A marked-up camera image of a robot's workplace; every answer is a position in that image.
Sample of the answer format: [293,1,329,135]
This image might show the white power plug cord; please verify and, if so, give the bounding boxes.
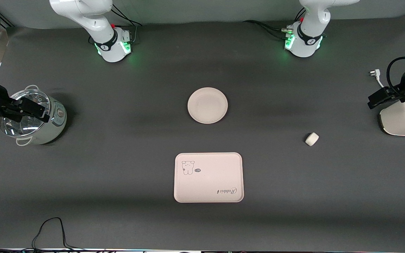
[368,69,386,89]

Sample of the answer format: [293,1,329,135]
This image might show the dark grey table mat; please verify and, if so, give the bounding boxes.
[0,12,405,252]

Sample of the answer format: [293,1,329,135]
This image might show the black left arm base cables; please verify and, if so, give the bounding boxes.
[242,6,308,41]

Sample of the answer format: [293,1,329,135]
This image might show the round cream plate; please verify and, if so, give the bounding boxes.
[187,87,229,124]

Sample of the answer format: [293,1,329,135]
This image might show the small white bun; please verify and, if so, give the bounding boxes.
[305,132,320,147]

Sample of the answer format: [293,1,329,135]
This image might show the glass pot lid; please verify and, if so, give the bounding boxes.
[0,89,51,137]

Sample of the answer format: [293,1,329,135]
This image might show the thin black table cable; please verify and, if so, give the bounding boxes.
[0,217,106,252]

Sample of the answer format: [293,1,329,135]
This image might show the white beige kitchen appliance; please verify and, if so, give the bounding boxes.
[378,99,405,137]

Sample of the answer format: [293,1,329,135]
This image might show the pale green electric pot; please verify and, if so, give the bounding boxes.
[0,84,68,147]

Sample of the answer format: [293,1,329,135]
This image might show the cream rectangular rabbit tray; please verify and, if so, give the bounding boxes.
[174,152,244,203]

